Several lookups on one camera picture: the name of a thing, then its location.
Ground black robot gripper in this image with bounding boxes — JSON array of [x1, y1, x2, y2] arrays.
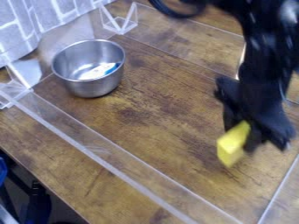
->
[[213, 66, 295, 154]]

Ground yellow butter block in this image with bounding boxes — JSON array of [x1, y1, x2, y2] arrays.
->
[[216, 121, 250, 167]]

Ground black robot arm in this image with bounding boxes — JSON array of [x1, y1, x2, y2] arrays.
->
[[212, 0, 299, 153]]

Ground white blue tube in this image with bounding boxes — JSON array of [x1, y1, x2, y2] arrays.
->
[[77, 63, 117, 81]]

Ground stainless steel bowl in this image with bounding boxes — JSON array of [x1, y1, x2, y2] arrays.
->
[[50, 39, 126, 98]]

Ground black table leg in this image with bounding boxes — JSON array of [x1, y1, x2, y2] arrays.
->
[[24, 181, 52, 224]]

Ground grey brick pattern cloth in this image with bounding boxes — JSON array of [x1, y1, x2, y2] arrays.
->
[[0, 0, 116, 68]]

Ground blue object under table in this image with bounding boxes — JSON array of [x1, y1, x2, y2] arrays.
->
[[0, 157, 8, 186]]

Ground clear acrylic barrier frame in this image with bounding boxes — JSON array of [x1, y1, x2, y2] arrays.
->
[[0, 0, 292, 224]]

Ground black corrugated cable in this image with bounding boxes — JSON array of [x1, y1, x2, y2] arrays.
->
[[146, 0, 209, 19]]

